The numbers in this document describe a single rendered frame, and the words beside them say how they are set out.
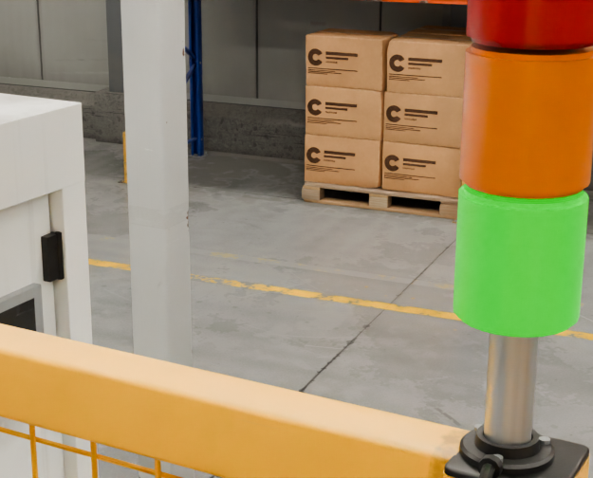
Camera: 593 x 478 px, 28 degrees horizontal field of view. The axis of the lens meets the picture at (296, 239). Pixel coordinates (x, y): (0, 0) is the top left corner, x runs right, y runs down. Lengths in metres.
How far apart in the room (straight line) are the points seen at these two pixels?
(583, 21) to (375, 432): 0.20
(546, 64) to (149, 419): 0.26
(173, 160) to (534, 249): 2.65
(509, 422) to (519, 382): 0.02
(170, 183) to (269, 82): 7.17
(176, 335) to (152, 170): 0.46
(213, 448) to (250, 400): 0.03
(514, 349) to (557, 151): 0.09
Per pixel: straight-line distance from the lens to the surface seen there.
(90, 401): 0.59
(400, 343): 6.20
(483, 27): 0.44
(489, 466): 0.49
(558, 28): 0.44
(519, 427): 0.50
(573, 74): 0.44
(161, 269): 3.13
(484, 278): 0.46
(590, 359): 6.17
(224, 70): 10.39
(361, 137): 8.57
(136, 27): 3.02
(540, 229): 0.45
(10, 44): 11.53
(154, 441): 0.58
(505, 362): 0.48
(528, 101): 0.44
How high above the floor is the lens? 2.33
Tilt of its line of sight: 17 degrees down
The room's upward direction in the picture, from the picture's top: straight up
